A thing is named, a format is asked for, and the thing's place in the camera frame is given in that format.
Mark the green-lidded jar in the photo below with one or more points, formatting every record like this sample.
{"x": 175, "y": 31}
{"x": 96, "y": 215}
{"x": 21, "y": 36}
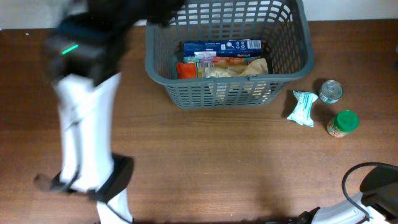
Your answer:
{"x": 343, "y": 123}

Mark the white green wipes pack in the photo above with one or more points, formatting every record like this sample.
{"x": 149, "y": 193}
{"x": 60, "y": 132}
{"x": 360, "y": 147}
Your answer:
{"x": 302, "y": 111}

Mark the orange pasta packet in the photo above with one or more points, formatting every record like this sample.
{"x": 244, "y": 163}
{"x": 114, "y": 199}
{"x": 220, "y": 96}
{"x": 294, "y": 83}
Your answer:
{"x": 186, "y": 70}

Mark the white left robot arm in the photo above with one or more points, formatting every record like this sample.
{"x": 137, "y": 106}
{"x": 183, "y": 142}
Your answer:
{"x": 82, "y": 57}

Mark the blue tissue box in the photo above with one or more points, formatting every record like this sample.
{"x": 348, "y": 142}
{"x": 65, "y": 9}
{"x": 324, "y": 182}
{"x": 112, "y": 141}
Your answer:
{"x": 207, "y": 51}

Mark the silver tin can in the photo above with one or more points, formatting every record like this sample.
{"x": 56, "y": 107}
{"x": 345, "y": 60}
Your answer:
{"x": 331, "y": 91}

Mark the grey plastic lattice basket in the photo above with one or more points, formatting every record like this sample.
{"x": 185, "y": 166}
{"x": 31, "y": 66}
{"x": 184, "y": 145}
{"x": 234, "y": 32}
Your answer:
{"x": 280, "y": 26}

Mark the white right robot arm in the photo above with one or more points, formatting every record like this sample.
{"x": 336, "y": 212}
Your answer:
{"x": 376, "y": 201}

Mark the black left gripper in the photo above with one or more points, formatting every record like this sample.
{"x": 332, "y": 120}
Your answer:
{"x": 165, "y": 11}

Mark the beige paper bag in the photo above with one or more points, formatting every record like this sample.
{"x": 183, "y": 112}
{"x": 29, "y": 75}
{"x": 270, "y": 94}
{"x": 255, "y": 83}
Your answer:
{"x": 258, "y": 66}

